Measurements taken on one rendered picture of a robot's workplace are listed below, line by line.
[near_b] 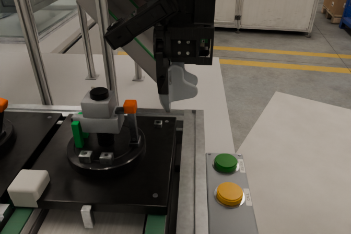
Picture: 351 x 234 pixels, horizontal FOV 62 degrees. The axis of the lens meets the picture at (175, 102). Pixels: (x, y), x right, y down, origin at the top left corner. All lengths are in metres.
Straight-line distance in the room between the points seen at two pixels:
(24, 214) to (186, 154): 0.28
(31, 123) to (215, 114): 0.48
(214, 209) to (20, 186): 0.29
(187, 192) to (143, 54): 0.33
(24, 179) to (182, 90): 0.28
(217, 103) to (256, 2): 3.61
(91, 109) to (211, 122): 0.42
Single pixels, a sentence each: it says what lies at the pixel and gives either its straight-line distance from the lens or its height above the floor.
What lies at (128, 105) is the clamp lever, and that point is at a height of 1.07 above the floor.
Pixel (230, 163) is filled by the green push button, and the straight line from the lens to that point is 0.52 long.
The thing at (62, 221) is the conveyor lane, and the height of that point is 0.92.
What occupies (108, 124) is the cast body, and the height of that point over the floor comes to 1.05.
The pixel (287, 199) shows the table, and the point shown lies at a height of 0.86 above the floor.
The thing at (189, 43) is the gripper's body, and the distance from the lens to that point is 0.41.
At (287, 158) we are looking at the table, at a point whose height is 0.86.
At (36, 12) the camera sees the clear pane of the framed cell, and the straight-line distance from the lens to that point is 1.57.
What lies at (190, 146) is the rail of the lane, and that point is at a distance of 0.57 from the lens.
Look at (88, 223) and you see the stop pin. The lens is 0.49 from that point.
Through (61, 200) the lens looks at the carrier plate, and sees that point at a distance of 0.49.
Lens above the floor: 1.32
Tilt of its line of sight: 31 degrees down
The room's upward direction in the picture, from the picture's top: straight up
